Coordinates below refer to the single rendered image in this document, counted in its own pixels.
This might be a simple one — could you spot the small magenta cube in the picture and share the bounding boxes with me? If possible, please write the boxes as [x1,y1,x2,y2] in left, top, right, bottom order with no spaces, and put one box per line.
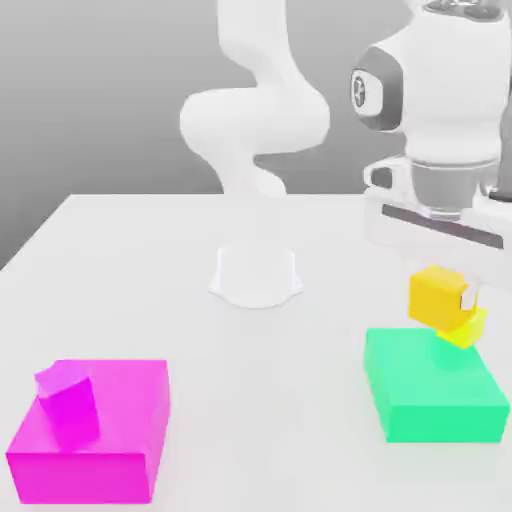
[34,364,101,452]

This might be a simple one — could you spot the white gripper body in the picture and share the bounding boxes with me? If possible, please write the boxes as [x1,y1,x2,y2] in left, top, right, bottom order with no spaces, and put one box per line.
[362,187,512,286]

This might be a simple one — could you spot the small orange cube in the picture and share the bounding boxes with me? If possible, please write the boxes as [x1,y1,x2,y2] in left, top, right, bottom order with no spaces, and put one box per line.
[408,264,477,331]

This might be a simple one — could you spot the large green box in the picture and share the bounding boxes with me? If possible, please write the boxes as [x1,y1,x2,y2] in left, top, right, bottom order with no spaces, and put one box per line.
[362,327,512,444]

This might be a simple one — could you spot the small yellow cube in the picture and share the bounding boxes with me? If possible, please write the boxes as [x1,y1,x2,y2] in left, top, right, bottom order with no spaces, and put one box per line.
[436,306,489,350]

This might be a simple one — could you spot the large magenta box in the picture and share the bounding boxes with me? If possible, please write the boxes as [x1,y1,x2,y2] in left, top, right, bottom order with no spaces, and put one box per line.
[5,358,171,506]

